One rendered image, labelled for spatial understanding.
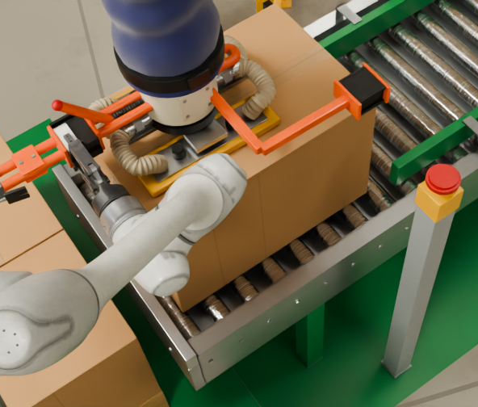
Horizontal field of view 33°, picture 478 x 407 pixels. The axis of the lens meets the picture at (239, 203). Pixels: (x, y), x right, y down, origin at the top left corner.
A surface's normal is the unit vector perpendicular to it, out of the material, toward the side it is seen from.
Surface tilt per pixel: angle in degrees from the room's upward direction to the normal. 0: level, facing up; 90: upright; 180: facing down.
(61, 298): 60
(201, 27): 77
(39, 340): 70
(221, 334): 0
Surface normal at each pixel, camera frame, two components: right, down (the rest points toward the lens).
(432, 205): -0.82, 0.51
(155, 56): -0.10, 0.75
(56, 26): -0.07, -0.53
